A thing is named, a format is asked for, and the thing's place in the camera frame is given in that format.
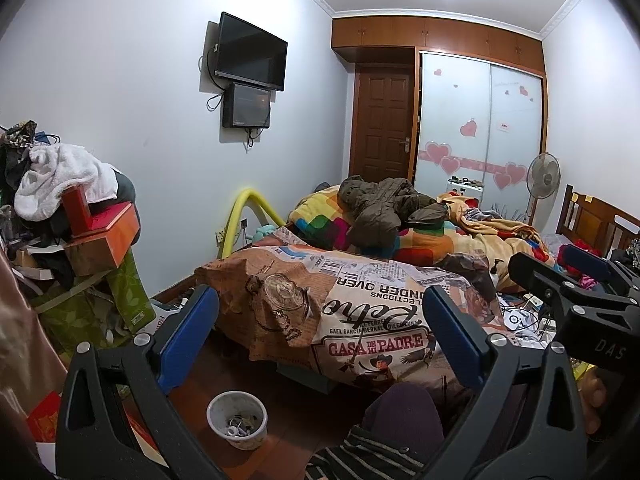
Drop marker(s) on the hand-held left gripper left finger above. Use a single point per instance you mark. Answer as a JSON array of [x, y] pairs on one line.
[[190, 335]]

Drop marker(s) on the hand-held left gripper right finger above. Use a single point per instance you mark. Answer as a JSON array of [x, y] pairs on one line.
[[452, 330]]

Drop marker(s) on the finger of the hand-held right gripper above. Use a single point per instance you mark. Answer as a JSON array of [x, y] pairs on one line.
[[540, 277], [592, 260]]

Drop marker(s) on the white plastic cup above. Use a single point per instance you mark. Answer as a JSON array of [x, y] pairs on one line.
[[235, 410]]

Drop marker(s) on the person's right hand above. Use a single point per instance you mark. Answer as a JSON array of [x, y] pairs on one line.
[[595, 395]]

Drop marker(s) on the red plush toy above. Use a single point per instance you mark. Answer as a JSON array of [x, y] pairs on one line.
[[575, 255]]

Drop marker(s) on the wooden bed headboard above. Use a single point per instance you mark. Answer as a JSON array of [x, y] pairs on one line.
[[590, 220]]

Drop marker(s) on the yellow cartoon blanket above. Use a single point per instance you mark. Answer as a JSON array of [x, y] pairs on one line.
[[495, 240]]

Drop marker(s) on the dark brown cloth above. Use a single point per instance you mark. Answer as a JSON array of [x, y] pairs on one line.
[[467, 270]]

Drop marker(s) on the green leaf print bag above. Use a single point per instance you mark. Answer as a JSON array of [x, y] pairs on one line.
[[125, 295]]

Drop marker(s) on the person's purple trouser leg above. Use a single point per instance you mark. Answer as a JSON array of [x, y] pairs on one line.
[[405, 410]]

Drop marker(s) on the newspaper print blanket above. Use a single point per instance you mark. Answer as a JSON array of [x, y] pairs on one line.
[[360, 310]]

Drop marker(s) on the standing fan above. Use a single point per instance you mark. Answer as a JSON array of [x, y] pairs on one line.
[[544, 172]]

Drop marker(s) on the white bedside cabinet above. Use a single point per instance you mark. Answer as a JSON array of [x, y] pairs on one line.
[[467, 186]]

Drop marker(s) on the orange brown box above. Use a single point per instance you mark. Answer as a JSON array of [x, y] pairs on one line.
[[97, 255]]

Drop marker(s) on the yellow foam tube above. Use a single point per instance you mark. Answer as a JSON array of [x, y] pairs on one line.
[[237, 215]]

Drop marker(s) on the flat red box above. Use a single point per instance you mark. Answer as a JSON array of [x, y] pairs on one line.
[[110, 220]]

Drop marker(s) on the brown padded jacket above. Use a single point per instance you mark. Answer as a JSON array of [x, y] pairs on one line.
[[375, 205]]

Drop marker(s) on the striped dark garment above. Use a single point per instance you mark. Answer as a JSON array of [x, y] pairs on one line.
[[365, 455]]

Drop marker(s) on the red paper bag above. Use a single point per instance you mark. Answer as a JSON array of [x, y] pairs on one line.
[[45, 417]]

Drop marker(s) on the tall red box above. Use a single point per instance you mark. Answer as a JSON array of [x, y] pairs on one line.
[[76, 207]]

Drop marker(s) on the colourful patchwork quilt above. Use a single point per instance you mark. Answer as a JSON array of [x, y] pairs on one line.
[[315, 215]]

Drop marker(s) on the wardrobe with heart stickers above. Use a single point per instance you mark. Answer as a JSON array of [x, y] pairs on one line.
[[460, 95]]

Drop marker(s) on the white towel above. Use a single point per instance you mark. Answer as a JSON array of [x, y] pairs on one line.
[[60, 170]]

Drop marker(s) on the brown wooden door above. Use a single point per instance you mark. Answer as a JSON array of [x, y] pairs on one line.
[[382, 125]]

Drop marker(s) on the small wall monitor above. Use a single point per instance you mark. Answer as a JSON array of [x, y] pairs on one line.
[[246, 106]]

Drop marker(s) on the wall mounted television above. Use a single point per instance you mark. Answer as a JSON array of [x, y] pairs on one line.
[[250, 52]]

